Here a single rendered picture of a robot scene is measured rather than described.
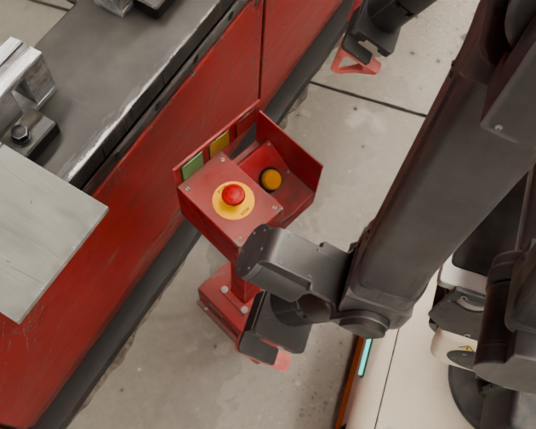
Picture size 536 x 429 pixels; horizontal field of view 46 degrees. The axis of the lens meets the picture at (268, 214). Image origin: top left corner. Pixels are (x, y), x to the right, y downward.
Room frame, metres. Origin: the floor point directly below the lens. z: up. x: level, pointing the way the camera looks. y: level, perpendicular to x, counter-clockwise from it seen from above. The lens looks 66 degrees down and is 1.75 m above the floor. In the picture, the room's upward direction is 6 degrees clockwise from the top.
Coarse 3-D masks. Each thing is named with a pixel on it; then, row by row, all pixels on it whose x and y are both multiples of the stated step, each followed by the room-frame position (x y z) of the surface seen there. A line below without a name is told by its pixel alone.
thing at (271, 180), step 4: (264, 172) 0.53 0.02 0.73; (268, 172) 0.53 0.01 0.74; (272, 172) 0.53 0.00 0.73; (276, 172) 0.54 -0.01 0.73; (264, 176) 0.52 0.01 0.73; (268, 176) 0.53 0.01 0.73; (272, 176) 0.53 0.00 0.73; (276, 176) 0.53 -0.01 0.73; (280, 176) 0.53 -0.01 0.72; (264, 180) 0.52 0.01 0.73; (268, 180) 0.52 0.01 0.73; (272, 180) 0.52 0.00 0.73; (276, 180) 0.52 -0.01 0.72; (280, 180) 0.53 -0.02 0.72; (264, 184) 0.51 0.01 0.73; (268, 184) 0.51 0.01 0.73; (272, 184) 0.52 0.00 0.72; (276, 184) 0.52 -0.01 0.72; (280, 184) 0.52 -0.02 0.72; (268, 188) 0.51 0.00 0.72; (272, 188) 0.51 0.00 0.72; (276, 188) 0.51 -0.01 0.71
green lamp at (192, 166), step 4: (200, 156) 0.50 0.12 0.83; (192, 160) 0.49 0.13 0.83; (196, 160) 0.49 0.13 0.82; (200, 160) 0.50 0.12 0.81; (188, 164) 0.48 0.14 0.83; (192, 164) 0.49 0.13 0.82; (196, 164) 0.49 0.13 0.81; (200, 164) 0.50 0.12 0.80; (184, 168) 0.47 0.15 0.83; (188, 168) 0.48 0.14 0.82; (192, 168) 0.49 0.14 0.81; (196, 168) 0.49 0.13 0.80; (184, 172) 0.47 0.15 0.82; (188, 172) 0.48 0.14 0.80; (192, 172) 0.49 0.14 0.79; (184, 176) 0.47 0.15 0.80; (188, 176) 0.48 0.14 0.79
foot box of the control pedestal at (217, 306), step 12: (228, 264) 0.56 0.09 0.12; (216, 276) 0.52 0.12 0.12; (228, 276) 0.53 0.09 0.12; (204, 288) 0.48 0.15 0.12; (216, 288) 0.49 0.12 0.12; (204, 300) 0.47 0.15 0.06; (216, 300) 0.45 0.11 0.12; (228, 300) 0.46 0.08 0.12; (216, 312) 0.44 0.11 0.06; (228, 312) 0.42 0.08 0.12; (240, 312) 0.43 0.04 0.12; (228, 324) 0.41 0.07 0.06; (240, 324) 0.40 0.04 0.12; (252, 360) 0.33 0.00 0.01
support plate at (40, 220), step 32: (0, 160) 0.37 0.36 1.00; (0, 192) 0.32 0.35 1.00; (32, 192) 0.33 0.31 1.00; (64, 192) 0.33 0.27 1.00; (0, 224) 0.28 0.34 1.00; (32, 224) 0.28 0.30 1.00; (64, 224) 0.29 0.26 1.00; (96, 224) 0.29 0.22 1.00; (0, 256) 0.23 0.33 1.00; (32, 256) 0.24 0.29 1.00; (64, 256) 0.24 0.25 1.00; (0, 288) 0.19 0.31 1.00; (32, 288) 0.20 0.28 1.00
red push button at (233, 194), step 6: (228, 186) 0.46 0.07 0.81; (234, 186) 0.46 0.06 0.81; (240, 186) 0.46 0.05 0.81; (222, 192) 0.45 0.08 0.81; (228, 192) 0.45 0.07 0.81; (234, 192) 0.45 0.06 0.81; (240, 192) 0.45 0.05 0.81; (222, 198) 0.44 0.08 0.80; (228, 198) 0.44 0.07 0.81; (234, 198) 0.44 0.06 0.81; (240, 198) 0.44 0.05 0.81; (228, 204) 0.43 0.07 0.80; (234, 204) 0.43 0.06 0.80
